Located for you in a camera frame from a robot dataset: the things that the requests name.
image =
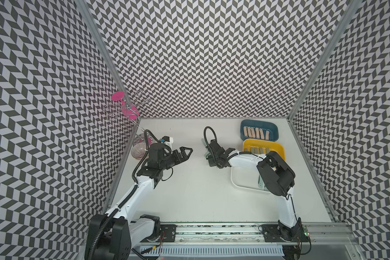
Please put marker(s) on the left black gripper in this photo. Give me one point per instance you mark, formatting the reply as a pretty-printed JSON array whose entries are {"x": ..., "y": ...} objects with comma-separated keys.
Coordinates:
[{"x": 177, "y": 155}]

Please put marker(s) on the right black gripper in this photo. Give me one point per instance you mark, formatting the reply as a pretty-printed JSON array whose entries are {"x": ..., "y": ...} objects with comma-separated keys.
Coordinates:
[{"x": 211, "y": 163}]

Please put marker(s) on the mint knife angled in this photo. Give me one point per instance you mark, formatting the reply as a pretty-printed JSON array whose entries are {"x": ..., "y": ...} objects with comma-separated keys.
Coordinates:
[{"x": 206, "y": 155}]

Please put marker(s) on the mint knife top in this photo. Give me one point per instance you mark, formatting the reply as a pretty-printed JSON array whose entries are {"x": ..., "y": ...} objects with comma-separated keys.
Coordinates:
[{"x": 204, "y": 142}]

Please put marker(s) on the mint knife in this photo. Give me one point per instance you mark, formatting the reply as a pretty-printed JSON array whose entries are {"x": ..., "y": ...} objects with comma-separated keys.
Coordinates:
[
  {"x": 261, "y": 185},
  {"x": 204, "y": 142}
]

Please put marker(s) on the white storage box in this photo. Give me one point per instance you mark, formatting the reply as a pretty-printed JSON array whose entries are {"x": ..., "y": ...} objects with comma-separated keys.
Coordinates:
[{"x": 246, "y": 180}]

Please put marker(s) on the dark teal storage box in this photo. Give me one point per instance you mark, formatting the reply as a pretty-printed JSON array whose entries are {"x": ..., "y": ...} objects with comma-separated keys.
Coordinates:
[{"x": 274, "y": 134}]

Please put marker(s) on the yellow storage box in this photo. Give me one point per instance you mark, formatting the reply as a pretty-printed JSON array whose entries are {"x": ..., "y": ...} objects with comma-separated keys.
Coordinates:
[{"x": 273, "y": 146}]

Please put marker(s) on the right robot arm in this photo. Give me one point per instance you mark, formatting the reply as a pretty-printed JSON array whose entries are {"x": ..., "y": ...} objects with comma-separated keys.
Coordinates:
[{"x": 277, "y": 176}]

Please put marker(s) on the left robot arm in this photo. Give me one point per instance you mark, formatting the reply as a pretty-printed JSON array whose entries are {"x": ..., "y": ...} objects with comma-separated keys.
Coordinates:
[{"x": 114, "y": 234}]

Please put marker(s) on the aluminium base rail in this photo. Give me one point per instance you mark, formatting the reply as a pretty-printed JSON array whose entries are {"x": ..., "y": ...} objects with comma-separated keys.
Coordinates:
[{"x": 318, "y": 233}]

